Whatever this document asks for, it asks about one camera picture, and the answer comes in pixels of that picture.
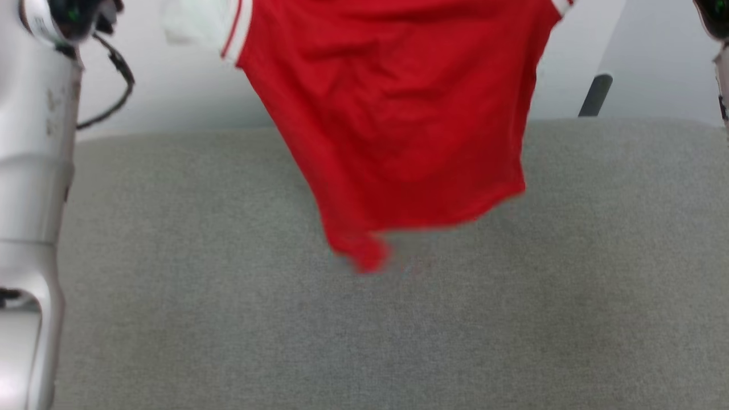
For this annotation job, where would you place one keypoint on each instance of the black slanted post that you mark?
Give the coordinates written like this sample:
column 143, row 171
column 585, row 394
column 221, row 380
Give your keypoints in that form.
column 595, row 95

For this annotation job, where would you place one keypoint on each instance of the red and white shirt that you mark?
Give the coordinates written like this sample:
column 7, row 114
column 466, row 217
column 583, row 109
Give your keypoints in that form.
column 398, row 125

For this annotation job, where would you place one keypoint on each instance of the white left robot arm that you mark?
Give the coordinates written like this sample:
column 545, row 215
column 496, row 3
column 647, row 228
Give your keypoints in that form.
column 31, row 171

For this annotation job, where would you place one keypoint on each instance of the white slanted panel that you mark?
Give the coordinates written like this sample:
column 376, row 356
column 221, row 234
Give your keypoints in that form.
column 660, row 62

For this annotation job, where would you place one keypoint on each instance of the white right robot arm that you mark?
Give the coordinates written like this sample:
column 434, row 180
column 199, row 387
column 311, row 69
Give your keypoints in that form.
column 716, row 17

